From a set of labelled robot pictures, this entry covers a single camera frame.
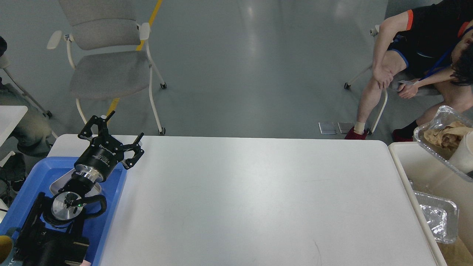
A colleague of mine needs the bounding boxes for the pink mug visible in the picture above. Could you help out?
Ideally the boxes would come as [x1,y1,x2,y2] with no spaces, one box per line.
[80,260,91,266]

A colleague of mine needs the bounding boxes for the grey chair under person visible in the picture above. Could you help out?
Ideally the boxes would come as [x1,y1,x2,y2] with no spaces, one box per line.
[344,24,442,134]

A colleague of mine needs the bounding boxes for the grey office chair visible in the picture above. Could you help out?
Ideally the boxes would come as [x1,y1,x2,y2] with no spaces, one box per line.
[47,0,167,135]

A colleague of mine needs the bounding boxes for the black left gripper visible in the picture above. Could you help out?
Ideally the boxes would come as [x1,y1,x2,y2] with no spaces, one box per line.
[74,111,144,182]

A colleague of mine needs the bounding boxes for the brown paper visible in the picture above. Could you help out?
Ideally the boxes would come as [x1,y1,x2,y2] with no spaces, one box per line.
[423,121,473,150]

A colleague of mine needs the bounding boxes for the stainless steel tray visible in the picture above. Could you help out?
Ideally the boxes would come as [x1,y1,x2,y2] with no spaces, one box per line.
[50,171,102,197]

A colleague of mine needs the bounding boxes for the white side table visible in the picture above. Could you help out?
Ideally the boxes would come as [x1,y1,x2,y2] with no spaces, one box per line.
[0,105,28,146]

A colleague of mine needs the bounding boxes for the white chair at left edge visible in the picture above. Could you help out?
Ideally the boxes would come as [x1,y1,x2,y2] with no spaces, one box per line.
[0,54,52,118]

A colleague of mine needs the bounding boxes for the metal floor plate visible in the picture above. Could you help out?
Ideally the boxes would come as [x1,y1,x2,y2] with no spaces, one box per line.
[318,122,337,135]
[337,122,354,134]

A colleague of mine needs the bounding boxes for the aluminium foil tray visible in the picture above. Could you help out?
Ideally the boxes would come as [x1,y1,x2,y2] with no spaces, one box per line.
[414,106,472,182]

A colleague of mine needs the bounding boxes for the white paper cup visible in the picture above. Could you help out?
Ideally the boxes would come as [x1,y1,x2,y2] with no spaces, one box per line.
[448,132,473,174]

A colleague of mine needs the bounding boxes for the dark teal home mug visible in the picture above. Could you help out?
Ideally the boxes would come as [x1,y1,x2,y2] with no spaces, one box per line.
[0,227,23,266]

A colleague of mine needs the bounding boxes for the foil tray in bin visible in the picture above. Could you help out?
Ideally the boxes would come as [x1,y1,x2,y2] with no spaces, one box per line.
[408,179,459,244]

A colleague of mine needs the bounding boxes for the seated person black shirt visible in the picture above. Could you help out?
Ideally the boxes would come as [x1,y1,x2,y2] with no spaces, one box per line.
[345,0,473,142]

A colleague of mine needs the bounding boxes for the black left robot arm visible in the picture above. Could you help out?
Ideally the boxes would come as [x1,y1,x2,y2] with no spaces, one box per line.
[2,115,144,266]

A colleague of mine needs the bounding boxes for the beige waste bin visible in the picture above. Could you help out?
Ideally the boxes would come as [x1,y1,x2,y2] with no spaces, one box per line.
[388,142,473,266]

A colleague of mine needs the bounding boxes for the blue plastic tray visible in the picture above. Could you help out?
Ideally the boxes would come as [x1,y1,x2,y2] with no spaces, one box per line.
[0,157,127,266]

